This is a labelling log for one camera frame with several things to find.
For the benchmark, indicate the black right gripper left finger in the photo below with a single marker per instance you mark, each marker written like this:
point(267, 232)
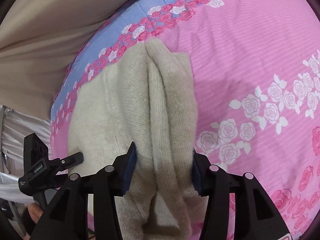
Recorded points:
point(66, 216)

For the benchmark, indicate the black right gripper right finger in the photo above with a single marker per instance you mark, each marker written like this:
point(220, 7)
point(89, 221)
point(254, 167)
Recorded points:
point(256, 216)

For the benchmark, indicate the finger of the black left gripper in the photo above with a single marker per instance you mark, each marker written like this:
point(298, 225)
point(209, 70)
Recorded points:
point(70, 161)

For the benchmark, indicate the cream knitted sweater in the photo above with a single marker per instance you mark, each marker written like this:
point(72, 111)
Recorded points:
point(146, 98)

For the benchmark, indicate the person's left hand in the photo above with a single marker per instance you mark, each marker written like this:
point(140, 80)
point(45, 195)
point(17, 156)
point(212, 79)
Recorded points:
point(31, 216)

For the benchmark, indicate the silver grey curtain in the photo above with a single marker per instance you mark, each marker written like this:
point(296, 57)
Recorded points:
point(15, 126)

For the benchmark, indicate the beige fabric headboard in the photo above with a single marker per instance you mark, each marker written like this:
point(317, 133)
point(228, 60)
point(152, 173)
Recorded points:
point(39, 39)

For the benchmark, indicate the pink blue floral quilt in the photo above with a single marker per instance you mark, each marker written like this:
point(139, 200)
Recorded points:
point(256, 75)

